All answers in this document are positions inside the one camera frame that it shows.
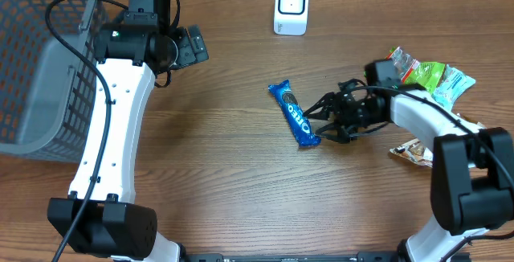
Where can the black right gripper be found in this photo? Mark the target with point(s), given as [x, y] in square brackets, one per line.
[332, 101]

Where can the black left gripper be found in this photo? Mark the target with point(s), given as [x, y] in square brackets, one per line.
[191, 53]

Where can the blue Oreo cookie pack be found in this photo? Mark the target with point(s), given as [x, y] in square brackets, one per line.
[294, 115]

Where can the beige tissue pack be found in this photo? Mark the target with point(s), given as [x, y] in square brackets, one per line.
[417, 149]

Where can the green red snack bag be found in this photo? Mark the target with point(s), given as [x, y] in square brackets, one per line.
[412, 71]

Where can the mint wet wipes pack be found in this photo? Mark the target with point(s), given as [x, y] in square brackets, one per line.
[452, 86]

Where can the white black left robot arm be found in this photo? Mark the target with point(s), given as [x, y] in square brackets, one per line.
[99, 216]

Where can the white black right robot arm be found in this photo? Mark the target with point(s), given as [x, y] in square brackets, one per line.
[471, 183]

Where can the white barcode scanner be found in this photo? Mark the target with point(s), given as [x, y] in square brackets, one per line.
[290, 17]

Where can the dark grey plastic basket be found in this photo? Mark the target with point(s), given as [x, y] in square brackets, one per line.
[47, 93]

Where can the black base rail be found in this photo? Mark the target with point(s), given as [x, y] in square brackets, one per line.
[387, 256]

